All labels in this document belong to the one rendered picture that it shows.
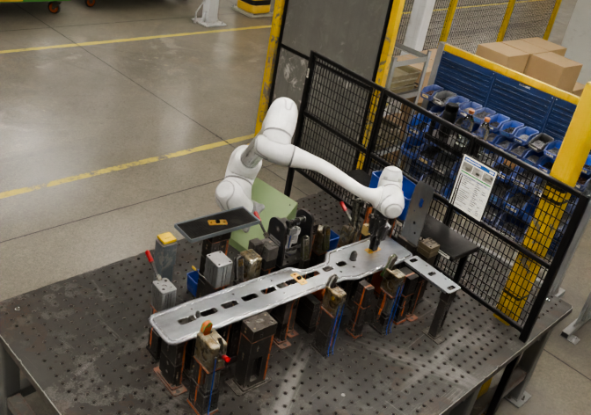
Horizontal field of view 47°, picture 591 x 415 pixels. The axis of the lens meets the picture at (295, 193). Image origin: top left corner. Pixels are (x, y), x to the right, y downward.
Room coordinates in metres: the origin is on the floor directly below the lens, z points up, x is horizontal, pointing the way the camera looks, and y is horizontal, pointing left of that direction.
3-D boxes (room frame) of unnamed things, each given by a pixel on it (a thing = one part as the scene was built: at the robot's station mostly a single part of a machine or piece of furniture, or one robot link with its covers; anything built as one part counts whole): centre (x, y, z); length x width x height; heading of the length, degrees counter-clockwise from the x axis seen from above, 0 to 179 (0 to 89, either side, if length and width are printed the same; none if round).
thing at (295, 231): (2.67, -0.01, 0.94); 0.18 x 0.13 x 0.49; 135
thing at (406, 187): (3.27, -0.55, 1.09); 0.30 x 0.17 x 0.13; 39
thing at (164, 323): (2.43, -0.08, 1.00); 1.38 x 0.22 x 0.02; 135
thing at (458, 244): (3.23, -0.58, 1.01); 0.90 x 0.22 x 0.03; 45
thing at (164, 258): (2.35, 0.50, 0.92); 0.08 x 0.08 x 0.44; 45
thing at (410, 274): (2.70, -0.60, 0.84); 0.11 x 0.10 x 0.28; 45
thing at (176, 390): (2.01, 0.36, 0.84); 0.18 x 0.06 x 0.29; 45
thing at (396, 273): (2.60, -0.52, 0.87); 0.12 x 0.09 x 0.35; 45
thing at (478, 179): (3.10, -0.88, 1.30); 0.23 x 0.02 x 0.31; 45
